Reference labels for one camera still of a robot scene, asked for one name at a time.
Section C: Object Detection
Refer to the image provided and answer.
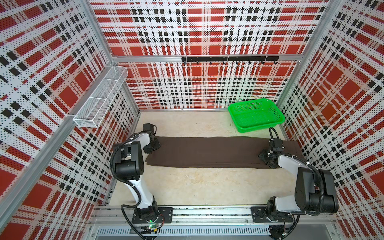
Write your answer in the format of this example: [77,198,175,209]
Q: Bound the brown trousers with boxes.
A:
[145,135,304,170]

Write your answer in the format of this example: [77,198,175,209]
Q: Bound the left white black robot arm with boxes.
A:
[110,123,160,223]

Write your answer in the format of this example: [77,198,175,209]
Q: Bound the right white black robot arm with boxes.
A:
[259,138,339,222]

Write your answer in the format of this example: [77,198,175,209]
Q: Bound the green plastic basket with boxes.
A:
[228,99,285,133]

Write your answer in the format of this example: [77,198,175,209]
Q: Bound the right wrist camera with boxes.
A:
[271,139,284,152]

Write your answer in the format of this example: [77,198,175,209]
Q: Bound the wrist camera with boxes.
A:
[271,139,284,152]
[143,123,157,135]

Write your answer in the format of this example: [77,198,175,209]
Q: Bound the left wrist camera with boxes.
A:
[143,123,157,135]

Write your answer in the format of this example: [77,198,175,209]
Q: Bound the white wire mesh shelf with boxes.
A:
[74,66,128,128]

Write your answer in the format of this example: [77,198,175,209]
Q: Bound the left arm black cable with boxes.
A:
[109,134,151,240]

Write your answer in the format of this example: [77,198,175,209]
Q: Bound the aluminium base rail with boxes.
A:
[85,205,343,240]

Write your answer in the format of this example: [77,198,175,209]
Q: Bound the black hook rail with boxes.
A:
[181,56,280,63]

